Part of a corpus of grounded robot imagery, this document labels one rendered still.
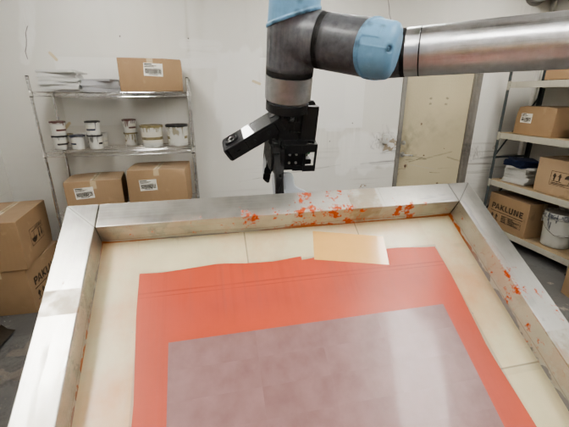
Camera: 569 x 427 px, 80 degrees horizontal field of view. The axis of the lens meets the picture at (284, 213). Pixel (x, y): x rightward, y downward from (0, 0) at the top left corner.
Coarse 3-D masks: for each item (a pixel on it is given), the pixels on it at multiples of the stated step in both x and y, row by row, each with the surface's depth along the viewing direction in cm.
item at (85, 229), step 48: (336, 192) 50; (384, 192) 51; (432, 192) 52; (96, 240) 42; (144, 240) 45; (480, 240) 48; (48, 288) 36; (528, 288) 43; (48, 336) 33; (528, 336) 42; (48, 384) 30
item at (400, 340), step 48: (336, 288) 44; (384, 288) 45; (432, 288) 46; (336, 336) 40; (384, 336) 40; (432, 336) 41; (480, 336) 42; (336, 384) 37; (384, 384) 37; (432, 384) 38; (480, 384) 38
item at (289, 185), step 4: (284, 172) 60; (288, 172) 60; (284, 176) 60; (288, 176) 60; (292, 176) 60; (272, 180) 61; (284, 180) 60; (288, 180) 60; (292, 180) 60; (272, 184) 61; (284, 184) 60; (288, 184) 60; (292, 184) 60; (284, 188) 60; (288, 188) 60; (292, 188) 60; (296, 188) 61; (300, 188) 61; (284, 192) 60; (288, 192) 60; (292, 192) 60
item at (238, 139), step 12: (264, 120) 58; (276, 120) 56; (240, 132) 59; (252, 132) 57; (264, 132) 57; (276, 132) 57; (228, 144) 58; (240, 144) 57; (252, 144) 58; (228, 156) 59
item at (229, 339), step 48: (144, 288) 41; (192, 288) 42; (240, 288) 42; (288, 288) 43; (144, 336) 37; (192, 336) 38; (240, 336) 39; (288, 336) 39; (144, 384) 34; (192, 384) 35; (240, 384) 35; (288, 384) 36
